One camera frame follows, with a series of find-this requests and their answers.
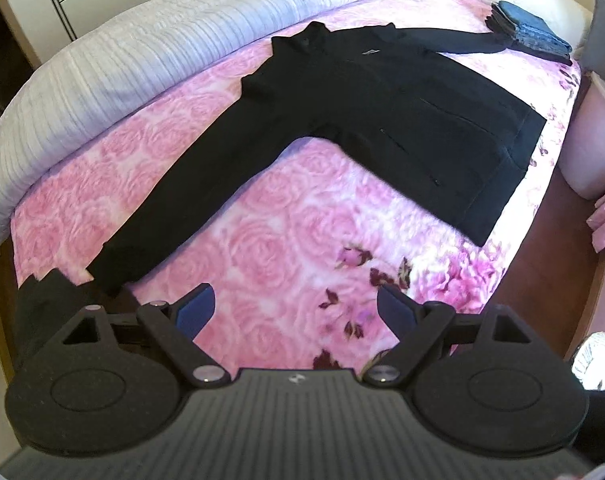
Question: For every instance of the black zip jacket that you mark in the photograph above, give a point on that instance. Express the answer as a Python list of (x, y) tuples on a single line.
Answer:
[(395, 100)]

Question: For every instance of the operator black trousers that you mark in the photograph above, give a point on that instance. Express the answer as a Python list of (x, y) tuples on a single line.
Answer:
[(44, 306)]

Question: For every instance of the grey striped duvet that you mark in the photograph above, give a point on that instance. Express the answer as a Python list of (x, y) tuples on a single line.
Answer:
[(118, 68)]

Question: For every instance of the folded blue jeans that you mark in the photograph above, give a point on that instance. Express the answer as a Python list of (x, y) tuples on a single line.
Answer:
[(527, 32)]

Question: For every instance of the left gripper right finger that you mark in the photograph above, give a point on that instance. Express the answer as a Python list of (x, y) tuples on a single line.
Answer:
[(420, 330)]

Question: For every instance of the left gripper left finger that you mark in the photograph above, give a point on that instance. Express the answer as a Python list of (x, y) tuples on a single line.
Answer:
[(173, 328)]

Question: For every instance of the pink rose bedspread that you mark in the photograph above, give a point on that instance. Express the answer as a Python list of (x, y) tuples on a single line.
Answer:
[(296, 258)]

